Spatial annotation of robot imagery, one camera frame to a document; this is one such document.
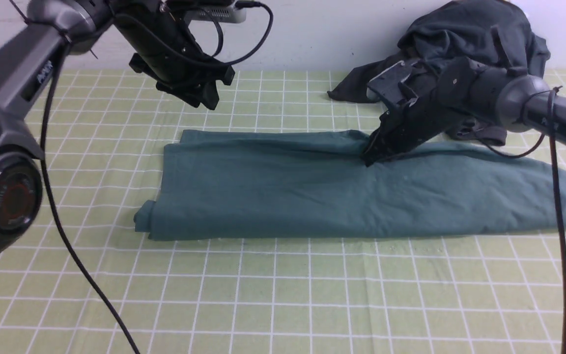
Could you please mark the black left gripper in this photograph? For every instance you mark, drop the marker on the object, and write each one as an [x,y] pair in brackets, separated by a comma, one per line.
[166,50]

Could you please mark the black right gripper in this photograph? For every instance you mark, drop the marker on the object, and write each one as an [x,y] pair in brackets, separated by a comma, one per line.
[419,105]

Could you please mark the green long-sleeve shirt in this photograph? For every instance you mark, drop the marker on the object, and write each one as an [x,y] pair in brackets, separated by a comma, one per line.
[246,185]

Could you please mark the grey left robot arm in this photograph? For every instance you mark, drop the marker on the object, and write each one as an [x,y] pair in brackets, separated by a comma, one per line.
[32,60]

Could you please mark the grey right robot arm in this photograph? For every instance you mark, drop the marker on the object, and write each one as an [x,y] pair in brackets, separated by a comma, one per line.
[506,97]

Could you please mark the dark grey clothes pile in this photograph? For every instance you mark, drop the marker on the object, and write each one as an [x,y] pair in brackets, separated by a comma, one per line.
[492,32]

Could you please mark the green checkered tablecloth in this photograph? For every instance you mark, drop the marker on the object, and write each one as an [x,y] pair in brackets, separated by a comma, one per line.
[467,295]

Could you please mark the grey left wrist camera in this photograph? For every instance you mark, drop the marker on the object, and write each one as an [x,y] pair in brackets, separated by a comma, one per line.
[224,11]

